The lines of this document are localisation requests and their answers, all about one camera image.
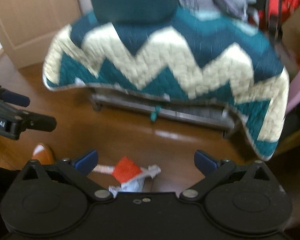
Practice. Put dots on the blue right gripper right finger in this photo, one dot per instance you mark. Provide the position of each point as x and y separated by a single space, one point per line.
205 163

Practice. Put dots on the finger of the blue left gripper seen outside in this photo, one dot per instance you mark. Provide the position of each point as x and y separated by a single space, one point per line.
15 99

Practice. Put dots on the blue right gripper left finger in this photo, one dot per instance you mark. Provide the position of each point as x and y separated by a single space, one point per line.
86 162

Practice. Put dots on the teal trash bin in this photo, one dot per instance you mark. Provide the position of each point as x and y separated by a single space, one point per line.
132 0

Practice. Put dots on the red foam net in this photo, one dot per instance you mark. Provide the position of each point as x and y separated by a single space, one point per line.
125 170

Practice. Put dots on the wooden door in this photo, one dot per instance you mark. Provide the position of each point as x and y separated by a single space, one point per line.
28 26

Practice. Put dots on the teal cream zigzag blanket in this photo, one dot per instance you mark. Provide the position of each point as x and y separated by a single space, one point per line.
190 57

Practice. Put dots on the red black backpack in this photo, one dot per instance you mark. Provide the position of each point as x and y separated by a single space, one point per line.
272 14

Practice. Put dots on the grey bed frame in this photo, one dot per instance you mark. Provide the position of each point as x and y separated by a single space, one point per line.
208 115

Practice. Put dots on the pink furniture frame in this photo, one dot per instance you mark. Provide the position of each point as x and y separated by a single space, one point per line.
294 94

